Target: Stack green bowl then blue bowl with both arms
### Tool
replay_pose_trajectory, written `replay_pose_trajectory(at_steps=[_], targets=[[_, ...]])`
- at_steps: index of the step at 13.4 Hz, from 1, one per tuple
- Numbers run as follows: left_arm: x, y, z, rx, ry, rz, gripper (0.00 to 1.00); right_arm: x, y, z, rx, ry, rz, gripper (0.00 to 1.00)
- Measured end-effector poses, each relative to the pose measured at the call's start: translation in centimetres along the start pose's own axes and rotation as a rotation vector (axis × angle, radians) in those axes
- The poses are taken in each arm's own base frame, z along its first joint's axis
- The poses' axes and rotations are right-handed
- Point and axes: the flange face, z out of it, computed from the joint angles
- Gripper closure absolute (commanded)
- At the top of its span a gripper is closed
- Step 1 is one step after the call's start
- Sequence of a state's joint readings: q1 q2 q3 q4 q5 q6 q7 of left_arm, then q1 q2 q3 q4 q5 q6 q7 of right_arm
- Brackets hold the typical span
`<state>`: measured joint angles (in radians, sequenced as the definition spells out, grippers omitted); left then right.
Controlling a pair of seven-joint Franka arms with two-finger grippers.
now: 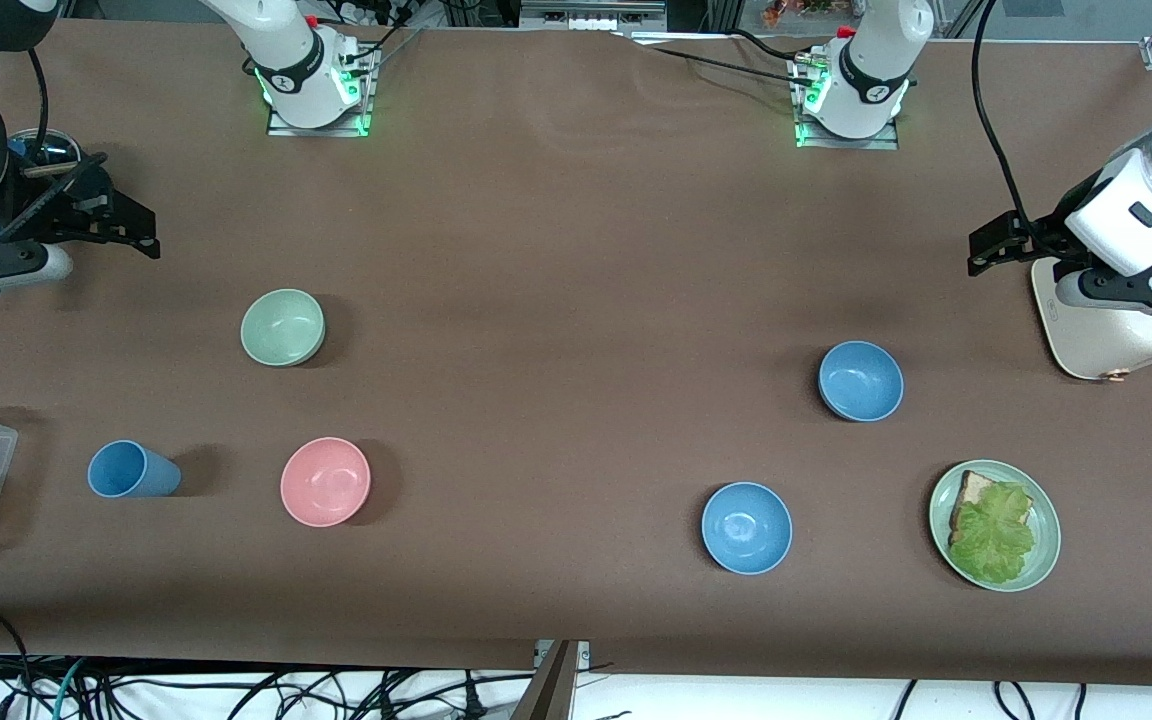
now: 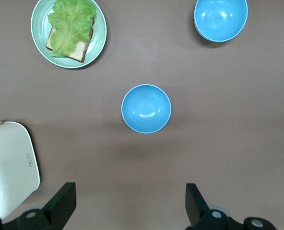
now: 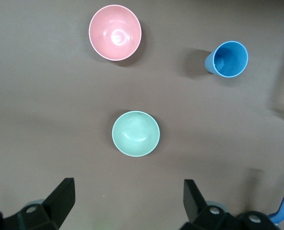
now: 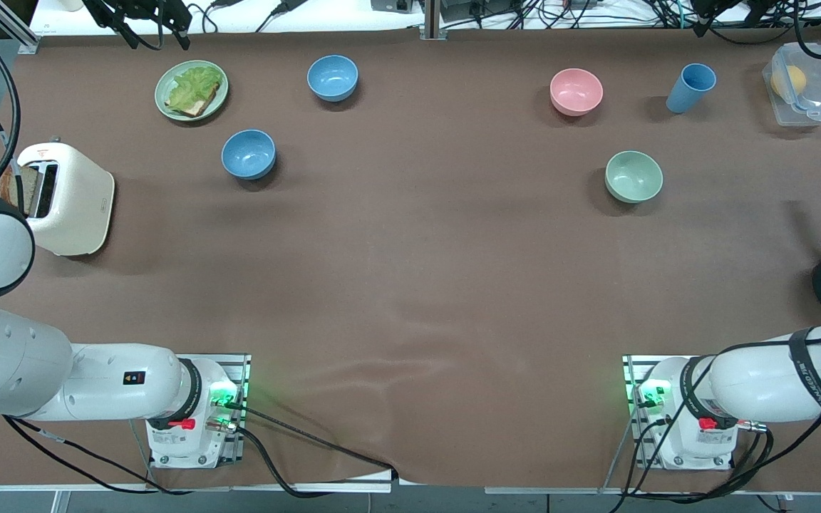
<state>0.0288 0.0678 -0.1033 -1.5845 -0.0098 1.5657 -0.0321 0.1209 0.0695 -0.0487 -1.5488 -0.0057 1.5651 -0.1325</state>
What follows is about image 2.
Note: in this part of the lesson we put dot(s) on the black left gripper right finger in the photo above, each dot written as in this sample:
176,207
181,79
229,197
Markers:
197,210

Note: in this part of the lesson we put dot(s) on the toasted bread slice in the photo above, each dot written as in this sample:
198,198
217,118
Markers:
78,49

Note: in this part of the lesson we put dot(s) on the white toaster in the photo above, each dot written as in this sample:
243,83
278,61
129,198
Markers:
10,163

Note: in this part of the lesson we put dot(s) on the small blue bowl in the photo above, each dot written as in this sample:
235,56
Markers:
145,109

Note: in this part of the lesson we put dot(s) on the green lettuce leaf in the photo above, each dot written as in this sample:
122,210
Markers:
70,24

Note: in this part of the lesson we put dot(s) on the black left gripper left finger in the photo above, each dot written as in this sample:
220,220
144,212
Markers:
60,206

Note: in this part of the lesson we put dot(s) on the pale green round plate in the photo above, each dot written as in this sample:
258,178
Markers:
97,36

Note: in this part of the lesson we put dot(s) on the large blue bowl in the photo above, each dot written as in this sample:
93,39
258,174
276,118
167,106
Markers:
220,19

